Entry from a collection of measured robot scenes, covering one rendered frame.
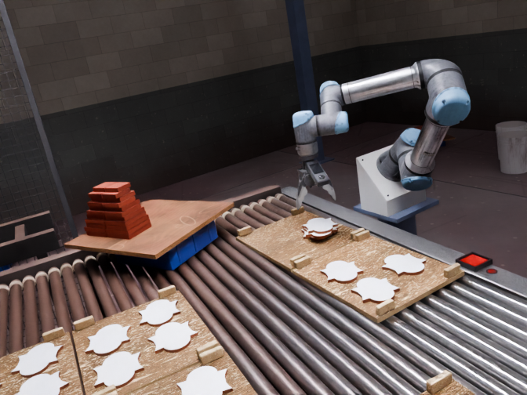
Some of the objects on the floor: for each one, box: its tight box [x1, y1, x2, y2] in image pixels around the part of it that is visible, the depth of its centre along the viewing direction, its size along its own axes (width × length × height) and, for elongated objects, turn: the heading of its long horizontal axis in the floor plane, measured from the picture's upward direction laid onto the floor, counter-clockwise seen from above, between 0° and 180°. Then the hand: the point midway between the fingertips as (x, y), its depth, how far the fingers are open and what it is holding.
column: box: [353, 197, 439, 236], centre depth 234 cm, size 38×38×87 cm
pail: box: [496, 121, 527, 160], centre depth 514 cm, size 30×30×37 cm
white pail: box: [497, 130, 527, 174], centre depth 477 cm, size 30×30×37 cm
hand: (317, 206), depth 180 cm, fingers open, 14 cm apart
